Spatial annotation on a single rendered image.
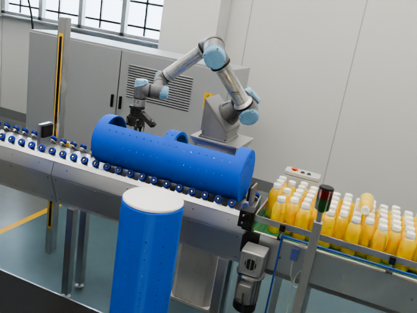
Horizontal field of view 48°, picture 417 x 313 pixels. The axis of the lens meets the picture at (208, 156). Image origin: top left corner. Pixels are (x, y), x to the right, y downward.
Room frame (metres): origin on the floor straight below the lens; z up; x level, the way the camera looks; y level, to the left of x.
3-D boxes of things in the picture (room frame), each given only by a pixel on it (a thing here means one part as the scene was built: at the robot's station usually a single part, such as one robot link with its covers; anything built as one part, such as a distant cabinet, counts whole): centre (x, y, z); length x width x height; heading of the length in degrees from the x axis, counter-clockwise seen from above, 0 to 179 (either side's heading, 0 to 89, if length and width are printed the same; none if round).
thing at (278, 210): (2.12, -0.38, 0.98); 0.07 x 0.07 x 0.17
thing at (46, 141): (2.73, 1.01, 1.00); 0.10 x 0.04 x 0.15; 162
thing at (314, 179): (2.52, -0.54, 1.05); 0.20 x 0.10 x 0.10; 72
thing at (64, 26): (3.09, 1.06, 0.85); 0.06 x 0.06 x 1.70; 72
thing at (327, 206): (1.85, -0.51, 1.18); 0.06 x 0.06 x 0.05
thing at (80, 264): (2.71, 0.72, 0.31); 0.06 x 0.06 x 0.63; 72
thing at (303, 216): (2.08, -0.49, 0.98); 0.07 x 0.07 x 0.17
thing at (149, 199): (1.96, 0.22, 1.03); 0.28 x 0.28 x 0.01
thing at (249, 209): (2.11, -0.24, 0.95); 0.10 x 0.07 x 0.10; 162
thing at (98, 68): (4.54, 0.85, 0.72); 2.15 x 0.54 x 1.45; 70
